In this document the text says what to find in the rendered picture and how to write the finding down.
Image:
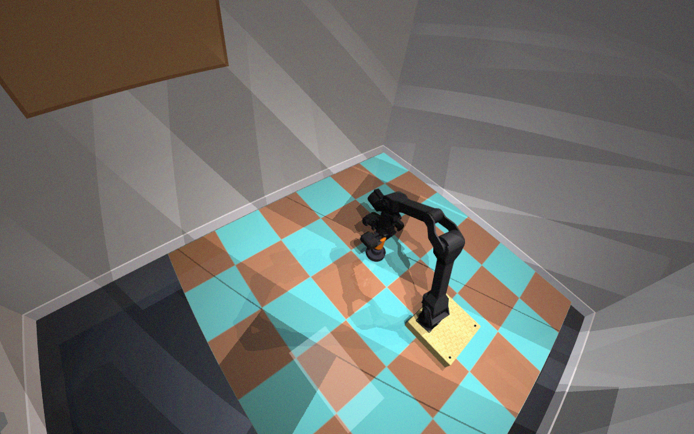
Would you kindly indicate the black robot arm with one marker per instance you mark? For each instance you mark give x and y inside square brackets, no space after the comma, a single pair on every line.
[446,247]

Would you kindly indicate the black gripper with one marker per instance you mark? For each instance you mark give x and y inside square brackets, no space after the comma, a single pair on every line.
[373,240]

